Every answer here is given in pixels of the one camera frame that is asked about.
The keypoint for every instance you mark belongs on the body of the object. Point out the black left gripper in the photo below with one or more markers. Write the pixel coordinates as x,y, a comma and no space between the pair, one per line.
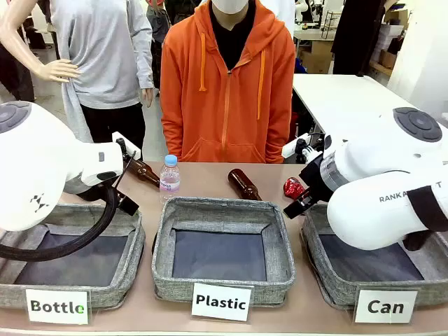
80,188

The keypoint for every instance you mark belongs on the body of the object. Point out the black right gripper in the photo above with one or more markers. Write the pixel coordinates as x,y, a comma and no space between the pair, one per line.
320,182

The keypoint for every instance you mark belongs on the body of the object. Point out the crushed red can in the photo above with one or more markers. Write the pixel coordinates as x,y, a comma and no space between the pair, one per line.
293,187

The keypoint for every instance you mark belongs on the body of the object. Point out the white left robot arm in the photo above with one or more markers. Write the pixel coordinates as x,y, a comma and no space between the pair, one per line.
35,157

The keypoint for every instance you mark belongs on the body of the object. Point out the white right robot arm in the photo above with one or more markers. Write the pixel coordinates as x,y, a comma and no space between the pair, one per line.
367,168

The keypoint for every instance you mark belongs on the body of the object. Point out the grey fabric basket Bottle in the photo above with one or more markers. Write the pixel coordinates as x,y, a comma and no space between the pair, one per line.
87,271

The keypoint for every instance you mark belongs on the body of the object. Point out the grey fabric basket Plastic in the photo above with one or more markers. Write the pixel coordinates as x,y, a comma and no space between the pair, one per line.
217,252

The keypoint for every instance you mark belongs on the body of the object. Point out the grey fabric basket Can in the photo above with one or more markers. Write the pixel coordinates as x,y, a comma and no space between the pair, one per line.
367,269

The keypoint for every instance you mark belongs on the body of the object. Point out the white sign Can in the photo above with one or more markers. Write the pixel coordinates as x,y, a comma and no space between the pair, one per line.
385,307

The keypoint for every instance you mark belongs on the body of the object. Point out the brown glass bottle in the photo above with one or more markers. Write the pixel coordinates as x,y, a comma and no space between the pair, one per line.
143,172
245,185

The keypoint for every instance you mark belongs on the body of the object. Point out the clear plastic water bottle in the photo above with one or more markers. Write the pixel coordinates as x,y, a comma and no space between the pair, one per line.
170,182

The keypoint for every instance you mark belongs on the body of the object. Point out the black mannequin trousers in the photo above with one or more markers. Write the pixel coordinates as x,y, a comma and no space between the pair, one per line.
112,126

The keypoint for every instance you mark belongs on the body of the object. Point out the white sign Plastic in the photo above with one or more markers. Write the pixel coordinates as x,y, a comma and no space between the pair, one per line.
221,301

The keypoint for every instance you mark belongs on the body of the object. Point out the person in orange hoodie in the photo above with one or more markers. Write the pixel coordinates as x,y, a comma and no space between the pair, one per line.
196,105

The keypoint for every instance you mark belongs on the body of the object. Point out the white table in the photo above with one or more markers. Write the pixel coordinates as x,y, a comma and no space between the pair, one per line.
350,98

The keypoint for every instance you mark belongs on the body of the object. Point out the white sign Bottle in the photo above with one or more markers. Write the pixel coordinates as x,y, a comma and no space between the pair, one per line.
57,306

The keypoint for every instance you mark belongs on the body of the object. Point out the grey long-sleeve shirt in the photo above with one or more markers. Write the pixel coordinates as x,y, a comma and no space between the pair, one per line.
105,52

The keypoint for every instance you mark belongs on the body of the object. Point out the wooden workbench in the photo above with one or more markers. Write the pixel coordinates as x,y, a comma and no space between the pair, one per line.
315,49

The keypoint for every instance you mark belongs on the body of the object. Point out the cardboard box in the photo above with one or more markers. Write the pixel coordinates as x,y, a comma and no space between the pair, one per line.
388,59

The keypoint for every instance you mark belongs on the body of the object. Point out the black hanging garment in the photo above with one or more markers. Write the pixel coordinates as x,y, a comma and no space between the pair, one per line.
357,35

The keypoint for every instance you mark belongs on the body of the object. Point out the beige mannequin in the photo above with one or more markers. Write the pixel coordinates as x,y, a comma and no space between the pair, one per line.
21,42

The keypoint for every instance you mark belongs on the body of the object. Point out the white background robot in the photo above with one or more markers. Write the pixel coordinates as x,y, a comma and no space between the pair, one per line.
302,10

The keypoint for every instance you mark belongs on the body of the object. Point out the white face mask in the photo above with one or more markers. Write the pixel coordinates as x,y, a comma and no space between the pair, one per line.
231,5

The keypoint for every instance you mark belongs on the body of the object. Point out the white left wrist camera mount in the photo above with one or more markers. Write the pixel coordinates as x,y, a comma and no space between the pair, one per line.
133,151

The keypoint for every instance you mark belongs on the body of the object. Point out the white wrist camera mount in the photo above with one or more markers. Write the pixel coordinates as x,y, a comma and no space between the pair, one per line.
290,148
133,151

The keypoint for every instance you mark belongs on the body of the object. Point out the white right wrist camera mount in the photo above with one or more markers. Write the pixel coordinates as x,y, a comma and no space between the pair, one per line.
290,148

